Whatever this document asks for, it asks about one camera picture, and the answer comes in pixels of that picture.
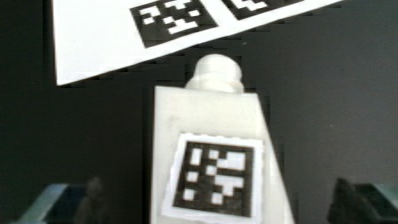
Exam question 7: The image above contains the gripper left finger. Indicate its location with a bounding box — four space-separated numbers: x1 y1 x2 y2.
12 177 106 224

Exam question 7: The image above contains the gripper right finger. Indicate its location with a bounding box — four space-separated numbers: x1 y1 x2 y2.
327 178 398 224

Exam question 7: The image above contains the white stool leg front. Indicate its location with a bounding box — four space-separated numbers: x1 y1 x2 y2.
149 54 295 224

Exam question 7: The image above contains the white marker sheet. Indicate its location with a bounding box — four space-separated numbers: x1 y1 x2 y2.
51 0 343 85

